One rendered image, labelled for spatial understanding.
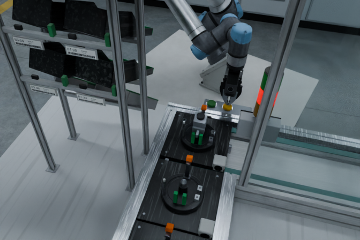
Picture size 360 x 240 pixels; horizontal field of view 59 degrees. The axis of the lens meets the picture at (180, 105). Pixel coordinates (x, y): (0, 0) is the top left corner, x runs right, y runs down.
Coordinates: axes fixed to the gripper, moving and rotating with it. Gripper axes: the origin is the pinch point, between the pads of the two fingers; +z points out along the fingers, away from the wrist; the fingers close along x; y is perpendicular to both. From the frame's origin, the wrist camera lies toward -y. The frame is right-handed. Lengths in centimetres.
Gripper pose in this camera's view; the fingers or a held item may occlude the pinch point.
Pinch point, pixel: (227, 103)
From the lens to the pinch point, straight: 138.9
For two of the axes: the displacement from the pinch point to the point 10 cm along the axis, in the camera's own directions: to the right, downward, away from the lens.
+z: -0.4, 7.4, 6.7
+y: 2.4, -6.5, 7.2
